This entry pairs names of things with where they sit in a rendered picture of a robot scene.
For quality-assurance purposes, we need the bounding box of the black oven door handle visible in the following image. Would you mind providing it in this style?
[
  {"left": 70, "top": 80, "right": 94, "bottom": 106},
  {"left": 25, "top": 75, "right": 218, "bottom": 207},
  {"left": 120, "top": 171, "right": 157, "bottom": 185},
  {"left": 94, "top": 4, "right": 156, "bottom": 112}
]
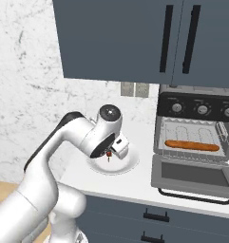
[{"left": 157, "top": 187, "right": 229, "bottom": 206}]

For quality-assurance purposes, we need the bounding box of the wire oven rack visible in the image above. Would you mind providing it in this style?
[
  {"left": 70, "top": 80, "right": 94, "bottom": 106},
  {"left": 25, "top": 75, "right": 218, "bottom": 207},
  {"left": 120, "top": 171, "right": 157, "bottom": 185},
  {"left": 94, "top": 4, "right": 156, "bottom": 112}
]
[{"left": 156, "top": 116, "right": 229, "bottom": 159}]

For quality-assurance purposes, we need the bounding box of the black drawer handle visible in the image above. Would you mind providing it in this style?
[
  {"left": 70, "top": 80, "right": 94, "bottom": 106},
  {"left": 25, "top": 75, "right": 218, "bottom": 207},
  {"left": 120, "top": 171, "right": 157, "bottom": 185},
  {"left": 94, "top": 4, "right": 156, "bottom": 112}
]
[
  {"left": 143, "top": 208, "right": 170, "bottom": 223},
  {"left": 140, "top": 231, "right": 165, "bottom": 243}
]

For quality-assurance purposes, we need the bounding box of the blue-grey cupboard door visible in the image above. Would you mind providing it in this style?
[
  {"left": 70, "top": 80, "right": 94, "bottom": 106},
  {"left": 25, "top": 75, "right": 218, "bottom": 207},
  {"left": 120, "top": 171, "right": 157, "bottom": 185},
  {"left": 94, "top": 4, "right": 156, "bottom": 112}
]
[
  {"left": 171, "top": 0, "right": 229, "bottom": 90},
  {"left": 51, "top": 0, "right": 184, "bottom": 85}
]

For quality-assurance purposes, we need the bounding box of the blue-grey drawer front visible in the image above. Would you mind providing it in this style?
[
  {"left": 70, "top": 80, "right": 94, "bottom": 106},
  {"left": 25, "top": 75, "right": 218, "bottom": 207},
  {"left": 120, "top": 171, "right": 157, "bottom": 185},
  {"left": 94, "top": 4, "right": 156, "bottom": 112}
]
[
  {"left": 79, "top": 194, "right": 229, "bottom": 236},
  {"left": 75, "top": 215, "right": 229, "bottom": 243}
]

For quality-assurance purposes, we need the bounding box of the grey wall outlet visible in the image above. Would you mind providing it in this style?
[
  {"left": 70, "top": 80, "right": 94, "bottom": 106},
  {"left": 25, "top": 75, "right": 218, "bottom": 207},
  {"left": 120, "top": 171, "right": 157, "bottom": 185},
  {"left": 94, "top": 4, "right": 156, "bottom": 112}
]
[
  {"left": 134, "top": 82, "right": 150, "bottom": 99},
  {"left": 120, "top": 82, "right": 135, "bottom": 97}
]

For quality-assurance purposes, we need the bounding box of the toaster oven door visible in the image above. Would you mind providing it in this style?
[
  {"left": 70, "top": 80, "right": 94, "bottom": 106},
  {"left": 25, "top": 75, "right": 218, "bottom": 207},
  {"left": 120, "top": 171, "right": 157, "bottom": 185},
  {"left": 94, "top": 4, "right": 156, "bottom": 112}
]
[{"left": 150, "top": 154, "right": 229, "bottom": 200}]

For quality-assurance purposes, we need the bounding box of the brown baguette bread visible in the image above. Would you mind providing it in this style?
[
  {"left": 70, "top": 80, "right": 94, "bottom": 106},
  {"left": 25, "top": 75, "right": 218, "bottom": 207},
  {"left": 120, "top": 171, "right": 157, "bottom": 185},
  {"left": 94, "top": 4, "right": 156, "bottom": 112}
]
[{"left": 163, "top": 140, "right": 221, "bottom": 153}]

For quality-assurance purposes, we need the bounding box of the white round plate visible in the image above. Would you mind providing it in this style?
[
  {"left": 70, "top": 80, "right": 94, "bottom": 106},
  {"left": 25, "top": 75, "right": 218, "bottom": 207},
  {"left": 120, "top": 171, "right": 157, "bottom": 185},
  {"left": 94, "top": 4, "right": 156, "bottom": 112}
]
[{"left": 86, "top": 143, "right": 141, "bottom": 176}]

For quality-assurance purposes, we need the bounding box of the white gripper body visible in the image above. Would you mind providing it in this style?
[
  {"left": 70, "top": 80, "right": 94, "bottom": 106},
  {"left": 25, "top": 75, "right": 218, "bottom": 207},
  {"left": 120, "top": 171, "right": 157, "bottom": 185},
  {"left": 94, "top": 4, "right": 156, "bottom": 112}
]
[{"left": 111, "top": 141, "right": 130, "bottom": 160}]

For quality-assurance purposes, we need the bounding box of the grey toaster oven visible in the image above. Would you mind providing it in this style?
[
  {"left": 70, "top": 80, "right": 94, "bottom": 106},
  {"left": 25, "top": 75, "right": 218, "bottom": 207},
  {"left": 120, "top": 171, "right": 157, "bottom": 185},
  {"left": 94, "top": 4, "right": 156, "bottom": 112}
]
[{"left": 150, "top": 84, "right": 229, "bottom": 207}]

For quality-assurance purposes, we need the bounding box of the black cupboard handle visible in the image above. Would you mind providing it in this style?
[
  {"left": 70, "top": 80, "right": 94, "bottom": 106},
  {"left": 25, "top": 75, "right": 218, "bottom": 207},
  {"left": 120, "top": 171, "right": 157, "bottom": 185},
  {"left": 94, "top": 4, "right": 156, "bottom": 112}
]
[
  {"left": 181, "top": 4, "right": 202, "bottom": 75},
  {"left": 159, "top": 4, "right": 175, "bottom": 74}
]

